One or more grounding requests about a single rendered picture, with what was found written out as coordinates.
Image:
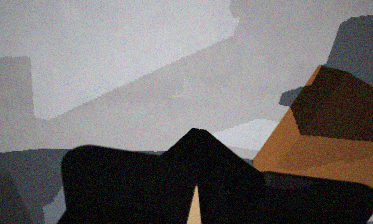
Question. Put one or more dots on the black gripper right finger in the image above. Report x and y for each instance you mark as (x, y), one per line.
(232, 191)

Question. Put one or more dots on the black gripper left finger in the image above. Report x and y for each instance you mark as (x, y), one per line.
(159, 183)

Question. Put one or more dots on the brown square block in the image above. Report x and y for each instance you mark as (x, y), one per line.
(327, 131)

